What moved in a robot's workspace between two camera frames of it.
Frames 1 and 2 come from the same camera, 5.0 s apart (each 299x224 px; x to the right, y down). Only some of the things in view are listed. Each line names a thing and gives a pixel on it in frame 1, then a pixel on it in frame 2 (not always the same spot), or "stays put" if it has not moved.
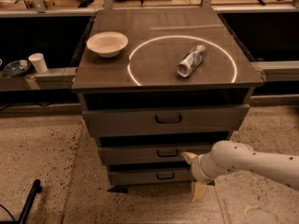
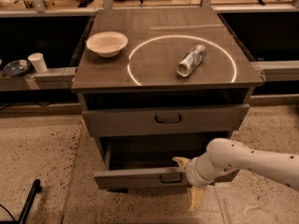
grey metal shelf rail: [52, 79] stays put
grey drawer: [148, 155] to [139, 176]
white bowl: [107, 44] stays put
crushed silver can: [192, 60] stays put
